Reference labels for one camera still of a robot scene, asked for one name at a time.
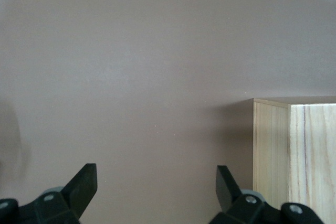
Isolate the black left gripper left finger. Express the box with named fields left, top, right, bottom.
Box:
left=0, top=163, right=98, bottom=224

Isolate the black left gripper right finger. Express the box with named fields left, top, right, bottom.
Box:
left=209, top=165, right=324, bottom=224

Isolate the light wooden cabinet box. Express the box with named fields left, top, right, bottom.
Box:
left=253, top=97, right=336, bottom=224

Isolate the brown table cover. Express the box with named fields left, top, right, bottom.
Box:
left=0, top=0, right=336, bottom=224

